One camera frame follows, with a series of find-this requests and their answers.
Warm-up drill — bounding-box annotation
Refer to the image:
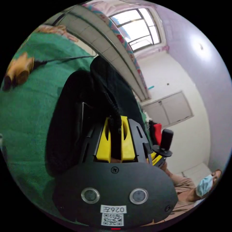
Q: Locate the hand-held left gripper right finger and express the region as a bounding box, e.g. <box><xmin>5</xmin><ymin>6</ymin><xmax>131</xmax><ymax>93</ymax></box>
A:
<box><xmin>121</xmin><ymin>116</ymin><xmax>136</xmax><ymax>162</ymax></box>

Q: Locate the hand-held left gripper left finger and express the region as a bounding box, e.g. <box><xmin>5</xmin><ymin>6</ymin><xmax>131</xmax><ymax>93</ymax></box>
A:
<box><xmin>96</xmin><ymin>116</ymin><xmax>111</xmax><ymax>163</ymax></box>

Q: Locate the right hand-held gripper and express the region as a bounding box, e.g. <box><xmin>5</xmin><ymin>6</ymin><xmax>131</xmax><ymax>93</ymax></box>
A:
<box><xmin>145</xmin><ymin>143</ymin><xmax>167</xmax><ymax>168</ymax></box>

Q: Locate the black jacket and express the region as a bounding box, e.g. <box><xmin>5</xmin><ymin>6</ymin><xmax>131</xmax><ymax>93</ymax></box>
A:
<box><xmin>45</xmin><ymin>55</ymin><xmax>151</xmax><ymax>177</ymax></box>

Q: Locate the person's right forearm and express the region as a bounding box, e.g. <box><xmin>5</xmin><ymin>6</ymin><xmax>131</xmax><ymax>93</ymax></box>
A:
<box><xmin>170</xmin><ymin>173</ymin><xmax>198</xmax><ymax>193</ymax></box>

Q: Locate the person's right hand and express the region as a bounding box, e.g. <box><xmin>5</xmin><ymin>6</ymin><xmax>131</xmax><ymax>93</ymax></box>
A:
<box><xmin>160</xmin><ymin>162</ymin><xmax>175</xmax><ymax>180</ymax></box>

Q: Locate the pile of clothes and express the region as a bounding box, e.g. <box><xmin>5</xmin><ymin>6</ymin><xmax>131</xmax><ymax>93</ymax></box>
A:
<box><xmin>145</xmin><ymin>116</ymin><xmax>163</xmax><ymax>146</ymax></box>

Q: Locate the white cupboard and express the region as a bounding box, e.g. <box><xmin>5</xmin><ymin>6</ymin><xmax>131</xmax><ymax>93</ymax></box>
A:
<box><xmin>142</xmin><ymin>91</ymin><xmax>194</xmax><ymax>128</ymax></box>

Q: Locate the person's body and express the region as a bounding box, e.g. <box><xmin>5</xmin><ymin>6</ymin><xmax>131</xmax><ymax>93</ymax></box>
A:
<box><xmin>171</xmin><ymin>169</ymin><xmax>223</xmax><ymax>219</ymax></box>

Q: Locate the window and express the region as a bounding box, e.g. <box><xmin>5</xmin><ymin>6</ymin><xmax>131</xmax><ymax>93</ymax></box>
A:
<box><xmin>108</xmin><ymin>8</ymin><xmax>162</xmax><ymax>51</ymax></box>

